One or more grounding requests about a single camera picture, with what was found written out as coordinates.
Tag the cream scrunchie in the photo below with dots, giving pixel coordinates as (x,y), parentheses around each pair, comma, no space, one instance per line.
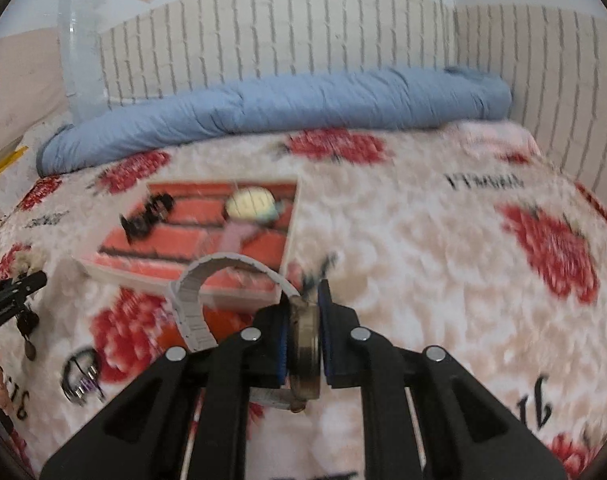
(27,261)

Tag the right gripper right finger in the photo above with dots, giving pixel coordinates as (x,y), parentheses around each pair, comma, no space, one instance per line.
(424,415)

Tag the brown teardrop pendant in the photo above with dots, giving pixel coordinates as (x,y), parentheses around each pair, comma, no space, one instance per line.
(27,322)

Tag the white strap watch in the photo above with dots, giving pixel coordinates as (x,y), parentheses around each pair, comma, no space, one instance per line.
(289,329)

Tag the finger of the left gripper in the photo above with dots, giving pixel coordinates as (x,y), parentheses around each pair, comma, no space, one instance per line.
(14,295)

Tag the ice cream plush clip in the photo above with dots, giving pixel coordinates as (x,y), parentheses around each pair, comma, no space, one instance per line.
(246,212)

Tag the floral bed blanket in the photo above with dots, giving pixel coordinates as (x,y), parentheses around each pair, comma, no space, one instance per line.
(432,237)

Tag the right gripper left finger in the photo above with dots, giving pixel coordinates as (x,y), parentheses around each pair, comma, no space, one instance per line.
(183,415)

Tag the black claw hair clip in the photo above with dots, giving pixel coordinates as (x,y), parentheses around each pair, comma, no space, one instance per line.
(139,225)

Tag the clear plastic wrapped post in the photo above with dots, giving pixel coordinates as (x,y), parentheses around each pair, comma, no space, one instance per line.
(81,59)

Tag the blue rolled quilt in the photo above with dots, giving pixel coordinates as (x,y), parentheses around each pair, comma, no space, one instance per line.
(391,98)

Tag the brick pattern headboard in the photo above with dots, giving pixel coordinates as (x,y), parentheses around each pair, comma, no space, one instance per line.
(554,60)

